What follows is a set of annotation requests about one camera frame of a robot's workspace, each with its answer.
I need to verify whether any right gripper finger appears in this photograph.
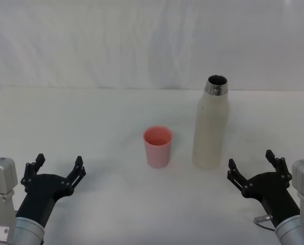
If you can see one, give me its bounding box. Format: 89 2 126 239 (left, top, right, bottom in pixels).
265 150 293 186
227 158 253 199

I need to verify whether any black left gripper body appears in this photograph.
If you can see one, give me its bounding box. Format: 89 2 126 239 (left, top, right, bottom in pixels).
15 173 74 228

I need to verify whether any white table cloth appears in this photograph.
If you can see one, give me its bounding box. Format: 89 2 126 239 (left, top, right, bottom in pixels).
0 86 304 245

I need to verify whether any thin cable with silver plug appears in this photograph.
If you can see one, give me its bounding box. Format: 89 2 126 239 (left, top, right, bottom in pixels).
253 214 276 232

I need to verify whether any white curtain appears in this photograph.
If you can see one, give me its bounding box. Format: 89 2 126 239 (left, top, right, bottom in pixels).
0 0 304 91

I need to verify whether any pink cup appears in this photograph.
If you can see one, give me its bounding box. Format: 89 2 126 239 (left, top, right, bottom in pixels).
143 125 174 169

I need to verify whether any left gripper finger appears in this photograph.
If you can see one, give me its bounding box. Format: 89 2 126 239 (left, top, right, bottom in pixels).
61 155 87 196
20 153 46 186

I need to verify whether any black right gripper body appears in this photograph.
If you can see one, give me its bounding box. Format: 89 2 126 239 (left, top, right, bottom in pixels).
243 171 301 229

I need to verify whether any cream vacuum bottle steel neck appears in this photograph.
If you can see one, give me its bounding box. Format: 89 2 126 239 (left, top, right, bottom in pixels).
192 74 230 171

